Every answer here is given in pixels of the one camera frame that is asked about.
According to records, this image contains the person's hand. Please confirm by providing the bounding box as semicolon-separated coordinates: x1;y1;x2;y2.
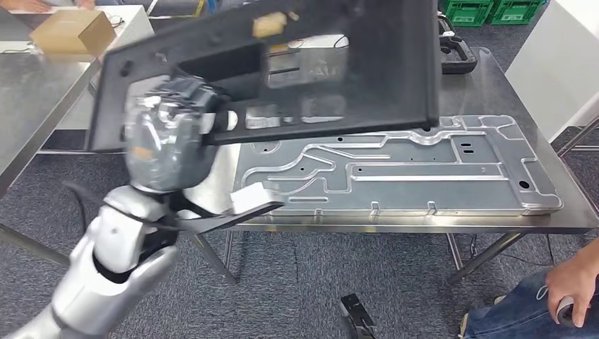
545;254;599;329

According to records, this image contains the black plastic plate frame part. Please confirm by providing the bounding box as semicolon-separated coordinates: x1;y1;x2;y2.
87;0;444;153

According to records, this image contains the black robot foot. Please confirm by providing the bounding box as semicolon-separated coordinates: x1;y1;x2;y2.
339;293;378;339

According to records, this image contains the stainless steel table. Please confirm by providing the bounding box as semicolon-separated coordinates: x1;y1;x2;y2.
0;53;102;268

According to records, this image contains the grey handheld device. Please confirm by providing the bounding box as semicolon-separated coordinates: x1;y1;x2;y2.
555;294;577;328

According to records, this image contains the black foam case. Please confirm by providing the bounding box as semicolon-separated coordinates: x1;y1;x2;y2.
437;13;479;76

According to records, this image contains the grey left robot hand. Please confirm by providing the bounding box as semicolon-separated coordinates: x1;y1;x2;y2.
122;76;239;194

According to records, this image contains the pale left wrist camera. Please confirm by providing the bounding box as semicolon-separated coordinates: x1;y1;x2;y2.
174;182;285;235

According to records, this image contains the large pressed aluminium plate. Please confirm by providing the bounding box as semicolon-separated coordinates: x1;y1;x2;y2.
232;114;564;219

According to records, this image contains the stainless steel workbench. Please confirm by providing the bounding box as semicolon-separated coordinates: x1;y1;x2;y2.
177;44;599;287

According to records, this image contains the white cabinet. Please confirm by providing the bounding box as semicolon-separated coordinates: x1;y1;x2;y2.
504;0;599;144

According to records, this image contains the person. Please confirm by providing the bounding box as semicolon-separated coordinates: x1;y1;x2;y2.
458;237;599;339
0;0;95;13

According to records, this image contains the green plastic crate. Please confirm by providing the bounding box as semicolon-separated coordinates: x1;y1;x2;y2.
438;0;495;28
486;0;548;25

